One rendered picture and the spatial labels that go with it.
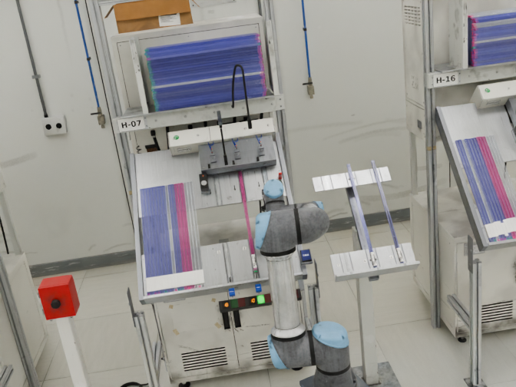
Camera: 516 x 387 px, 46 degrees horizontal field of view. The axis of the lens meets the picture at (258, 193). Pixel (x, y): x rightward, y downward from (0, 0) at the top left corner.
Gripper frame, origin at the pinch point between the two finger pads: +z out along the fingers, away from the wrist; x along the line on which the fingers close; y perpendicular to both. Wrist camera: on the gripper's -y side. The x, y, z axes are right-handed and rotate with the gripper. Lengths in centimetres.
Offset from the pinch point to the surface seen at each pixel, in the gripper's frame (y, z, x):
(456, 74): 50, -2, -94
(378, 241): 0, 172, -84
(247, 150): 30.1, 2.7, 6.1
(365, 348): -65, 31, -34
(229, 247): -13.3, -2.4, 20.6
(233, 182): 16.8, 5.5, 14.4
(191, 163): 29.3, 8.7, 32.3
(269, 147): 30.0, 2.7, -3.7
